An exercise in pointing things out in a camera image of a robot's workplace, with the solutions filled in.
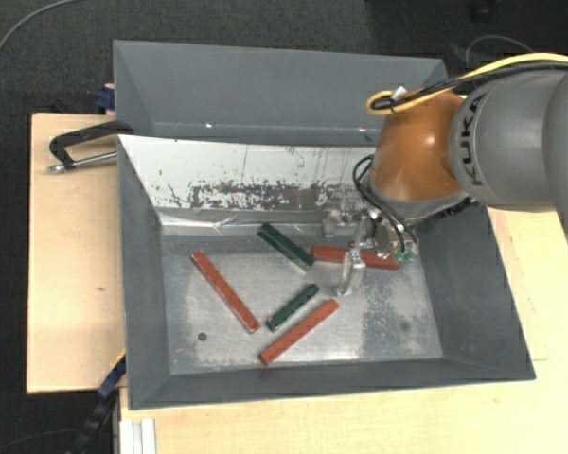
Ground red-brown flat block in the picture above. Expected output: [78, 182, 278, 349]
[310, 244, 404, 271]
[257, 298, 341, 367]
[189, 250, 262, 336]

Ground pale wood flat board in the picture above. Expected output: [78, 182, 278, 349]
[26, 113, 127, 394]

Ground grey metal bin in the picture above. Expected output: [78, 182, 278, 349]
[112, 39, 537, 410]

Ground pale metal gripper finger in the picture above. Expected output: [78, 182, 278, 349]
[333, 249, 367, 298]
[321, 209, 346, 236]

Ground dark green flat block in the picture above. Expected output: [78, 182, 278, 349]
[256, 221, 316, 271]
[265, 282, 321, 333]

